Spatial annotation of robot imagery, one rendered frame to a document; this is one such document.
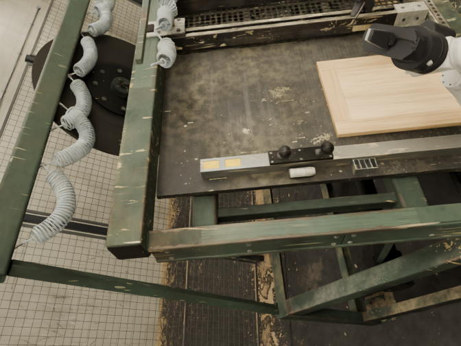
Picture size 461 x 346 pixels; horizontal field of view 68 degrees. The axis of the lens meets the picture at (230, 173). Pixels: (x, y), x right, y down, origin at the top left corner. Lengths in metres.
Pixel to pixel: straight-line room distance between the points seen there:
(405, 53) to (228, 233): 0.60
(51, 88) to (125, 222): 0.87
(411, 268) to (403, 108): 0.61
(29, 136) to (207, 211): 0.77
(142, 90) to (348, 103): 0.74
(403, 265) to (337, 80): 0.77
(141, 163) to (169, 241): 0.26
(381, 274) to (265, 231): 0.75
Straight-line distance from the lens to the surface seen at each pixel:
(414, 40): 0.75
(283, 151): 0.98
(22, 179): 1.43
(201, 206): 1.12
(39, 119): 1.58
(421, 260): 1.52
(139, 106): 1.26
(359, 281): 1.68
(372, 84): 1.41
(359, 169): 1.13
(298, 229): 0.98
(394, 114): 1.32
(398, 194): 1.20
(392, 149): 1.19
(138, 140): 1.15
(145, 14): 1.37
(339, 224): 1.00
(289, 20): 1.60
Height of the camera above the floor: 2.09
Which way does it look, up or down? 28 degrees down
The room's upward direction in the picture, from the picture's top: 73 degrees counter-clockwise
